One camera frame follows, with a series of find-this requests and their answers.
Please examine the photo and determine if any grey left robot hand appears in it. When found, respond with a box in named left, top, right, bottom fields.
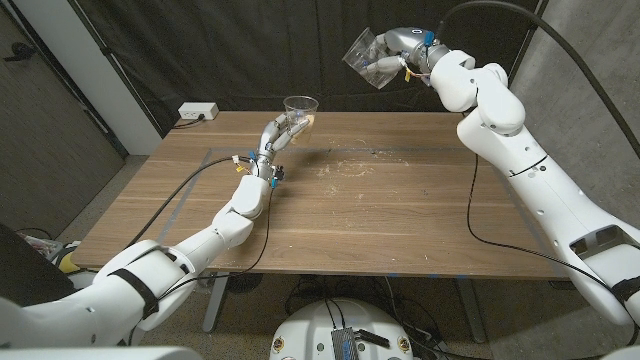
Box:
left=247, top=112, right=314, bottom=182

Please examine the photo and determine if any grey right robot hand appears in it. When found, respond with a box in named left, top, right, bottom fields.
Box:
left=362, top=27, right=451, bottom=75

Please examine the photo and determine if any brown sugar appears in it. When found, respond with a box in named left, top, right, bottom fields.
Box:
left=292, top=114, right=316, bottom=146

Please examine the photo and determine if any clear plastic cup holding sugar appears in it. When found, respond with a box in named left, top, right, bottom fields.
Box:
left=342, top=27, right=409, bottom=90

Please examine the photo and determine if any white power strip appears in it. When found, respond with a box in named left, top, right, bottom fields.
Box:
left=178, top=102, right=220, bottom=121

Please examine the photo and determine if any black backdrop curtain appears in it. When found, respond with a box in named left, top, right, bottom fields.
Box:
left=67, top=0, right=549, bottom=137

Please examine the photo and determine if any black backdrop stand pole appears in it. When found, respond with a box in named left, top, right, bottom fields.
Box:
left=496, top=0, right=549, bottom=114
left=67, top=0, right=166, bottom=139

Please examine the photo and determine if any round black fan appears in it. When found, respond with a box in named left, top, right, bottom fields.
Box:
left=227, top=272, right=265, bottom=295

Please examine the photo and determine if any grey table leg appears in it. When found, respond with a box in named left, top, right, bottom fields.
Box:
left=455, top=277, right=487, bottom=345
left=202, top=271, right=231, bottom=334

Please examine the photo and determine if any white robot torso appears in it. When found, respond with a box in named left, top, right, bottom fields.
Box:
left=268, top=298, right=415, bottom=360

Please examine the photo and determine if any grey ribbed adapter box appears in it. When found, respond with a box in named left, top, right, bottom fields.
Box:
left=330, top=327, right=360, bottom=360

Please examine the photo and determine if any black connector block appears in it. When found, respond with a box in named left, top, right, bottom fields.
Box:
left=357, top=328, right=391, bottom=349

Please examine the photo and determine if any yellow item on floor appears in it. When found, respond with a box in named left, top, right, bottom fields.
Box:
left=55, top=252, right=84, bottom=275

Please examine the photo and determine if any patterned cloth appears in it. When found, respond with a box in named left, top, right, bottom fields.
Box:
left=14, top=230, right=64, bottom=259

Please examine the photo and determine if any white robot head cover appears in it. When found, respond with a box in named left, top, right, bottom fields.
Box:
left=0, top=346, right=204, bottom=360

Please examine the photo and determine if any dark chair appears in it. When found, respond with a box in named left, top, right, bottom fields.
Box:
left=0, top=224, right=79, bottom=307

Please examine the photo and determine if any black power strip cable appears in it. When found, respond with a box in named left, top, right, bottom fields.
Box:
left=172, top=114, right=206, bottom=130

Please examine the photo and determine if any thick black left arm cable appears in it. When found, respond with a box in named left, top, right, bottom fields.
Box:
left=124, top=155, right=254, bottom=250

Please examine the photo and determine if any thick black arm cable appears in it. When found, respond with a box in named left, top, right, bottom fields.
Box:
left=124, top=155, right=254, bottom=250
left=435, top=0, right=640, bottom=161

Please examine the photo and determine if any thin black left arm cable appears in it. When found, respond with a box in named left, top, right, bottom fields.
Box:
left=154, top=187, right=275, bottom=301

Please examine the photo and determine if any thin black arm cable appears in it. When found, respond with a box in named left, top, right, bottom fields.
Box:
left=154, top=187, right=275, bottom=301
left=466, top=154, right=614, bottom=290

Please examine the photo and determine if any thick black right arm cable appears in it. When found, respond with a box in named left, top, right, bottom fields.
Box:
left=435, top=0, right=640, bottom=161

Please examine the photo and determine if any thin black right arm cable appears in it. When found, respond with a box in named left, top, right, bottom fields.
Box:
left=466, top=154, right=614, bottom=290

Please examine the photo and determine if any black door handle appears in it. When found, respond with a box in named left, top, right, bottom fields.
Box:
left=3, top=42, right=37, bottom=64

